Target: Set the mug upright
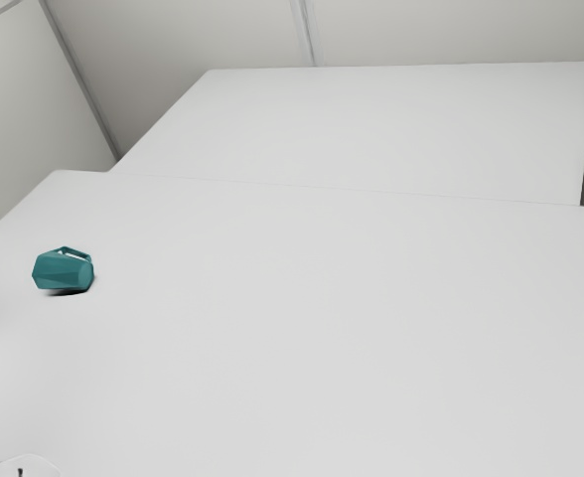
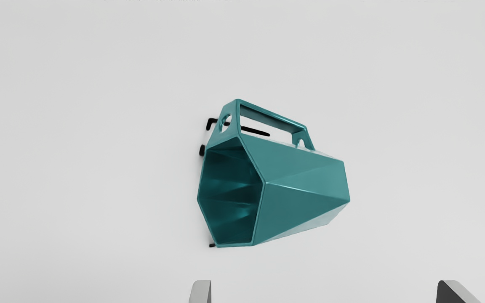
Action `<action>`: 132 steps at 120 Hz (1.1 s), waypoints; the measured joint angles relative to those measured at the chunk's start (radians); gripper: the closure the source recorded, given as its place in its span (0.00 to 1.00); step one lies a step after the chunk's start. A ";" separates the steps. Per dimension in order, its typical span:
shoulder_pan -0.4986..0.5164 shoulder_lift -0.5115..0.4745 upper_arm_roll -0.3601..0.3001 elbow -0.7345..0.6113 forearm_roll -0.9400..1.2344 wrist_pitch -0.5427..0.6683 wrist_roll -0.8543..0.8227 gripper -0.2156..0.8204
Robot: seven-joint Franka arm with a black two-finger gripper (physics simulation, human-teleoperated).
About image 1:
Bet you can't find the teal faceted mug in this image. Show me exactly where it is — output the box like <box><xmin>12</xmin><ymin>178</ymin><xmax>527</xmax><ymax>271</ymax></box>
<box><xmin>31</xmin><ymin>245</ymin><xmax>96</xmax><ymax>293</ymax></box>

